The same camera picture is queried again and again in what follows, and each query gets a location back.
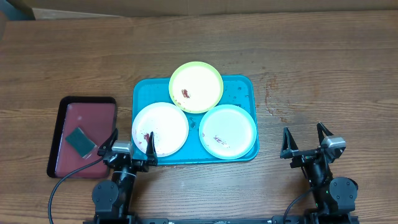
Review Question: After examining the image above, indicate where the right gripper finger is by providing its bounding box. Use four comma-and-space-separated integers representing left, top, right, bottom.
280, 127, 299, 159
317, 122, 333, 145

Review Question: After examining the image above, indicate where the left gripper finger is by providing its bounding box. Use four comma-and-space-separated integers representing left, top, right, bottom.
97, 128, 119, 156
146, 132, 158, 166

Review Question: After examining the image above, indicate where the green scrub sponge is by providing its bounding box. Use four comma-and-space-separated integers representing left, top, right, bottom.
66, 128, 96, 159

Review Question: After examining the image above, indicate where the white plate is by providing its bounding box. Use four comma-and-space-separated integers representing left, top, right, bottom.
132, 102, 189, 157

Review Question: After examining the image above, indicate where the yellow-green plate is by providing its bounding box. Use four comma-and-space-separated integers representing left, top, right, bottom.
169, 61, 224, 114

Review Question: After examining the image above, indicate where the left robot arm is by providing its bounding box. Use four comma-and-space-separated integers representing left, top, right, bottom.
92, 129, 158, 223

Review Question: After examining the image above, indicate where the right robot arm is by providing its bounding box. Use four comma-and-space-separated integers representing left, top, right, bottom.
280, 123, 358, 223

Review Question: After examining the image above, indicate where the black tray with red water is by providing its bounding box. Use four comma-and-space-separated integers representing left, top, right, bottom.
47, 96, 117, 178

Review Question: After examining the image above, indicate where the light blue plate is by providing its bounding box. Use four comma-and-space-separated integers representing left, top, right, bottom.
199, 105, 257, 160

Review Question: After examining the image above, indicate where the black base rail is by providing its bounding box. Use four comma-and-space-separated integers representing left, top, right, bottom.
83, 214, 360, 224

